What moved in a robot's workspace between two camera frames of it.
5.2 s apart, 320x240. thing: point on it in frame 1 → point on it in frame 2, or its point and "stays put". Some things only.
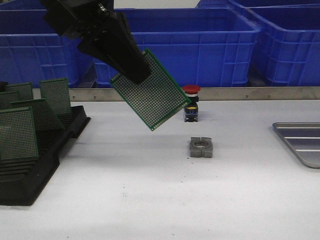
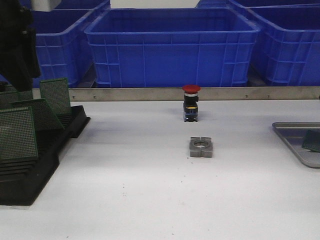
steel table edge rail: (206, 94) stays put
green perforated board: (45, 118) stays put
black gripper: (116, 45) → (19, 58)
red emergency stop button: (191, 110) stays put
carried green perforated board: (156, 100) → (311, 140)
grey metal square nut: (201, 147) stays put
